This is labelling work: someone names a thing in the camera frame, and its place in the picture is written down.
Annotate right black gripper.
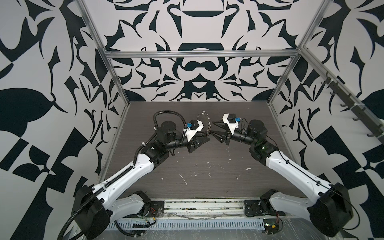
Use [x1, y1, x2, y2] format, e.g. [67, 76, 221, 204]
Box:
[210, 120, 259, 149]

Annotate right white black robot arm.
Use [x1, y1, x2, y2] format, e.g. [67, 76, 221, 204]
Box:
[211, 118, 354, 238]

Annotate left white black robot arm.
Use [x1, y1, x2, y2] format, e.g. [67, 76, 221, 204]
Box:
[66, 120, 211, 240]

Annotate right electronics board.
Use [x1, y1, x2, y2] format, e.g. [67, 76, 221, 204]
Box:
[262, 217, 284, 236]

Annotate electronics board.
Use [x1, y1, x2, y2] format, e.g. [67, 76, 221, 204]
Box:
[262, 217, 284, 236]
[132, 218, 157, 229]

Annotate left electronics board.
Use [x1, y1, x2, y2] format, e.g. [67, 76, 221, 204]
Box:
[132, 218, 157, 229]

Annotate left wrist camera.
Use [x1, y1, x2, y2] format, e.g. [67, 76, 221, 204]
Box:
[185, 120, 204, 142]

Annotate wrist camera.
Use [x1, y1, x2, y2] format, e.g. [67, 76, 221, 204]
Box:
[222, 114, 242, 135]
[185, 120, 204, 142]

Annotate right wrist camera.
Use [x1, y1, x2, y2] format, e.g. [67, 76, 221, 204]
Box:
[222, 114, 242, 135]

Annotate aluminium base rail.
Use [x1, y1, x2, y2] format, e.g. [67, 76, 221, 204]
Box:
[103, 192, 315, 221]

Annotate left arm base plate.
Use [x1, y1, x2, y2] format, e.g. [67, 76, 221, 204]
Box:
[141, 201, 165, 218]

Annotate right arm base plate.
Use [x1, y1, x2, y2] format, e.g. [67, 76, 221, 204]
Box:
[244, 200, 286, 217]

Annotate white slotted cable duct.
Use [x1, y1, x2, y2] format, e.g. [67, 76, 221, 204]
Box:
[118, 219, 264, 231]

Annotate wall hook rail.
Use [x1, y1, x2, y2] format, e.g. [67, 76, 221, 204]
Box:
[320, 72, 384, 145]

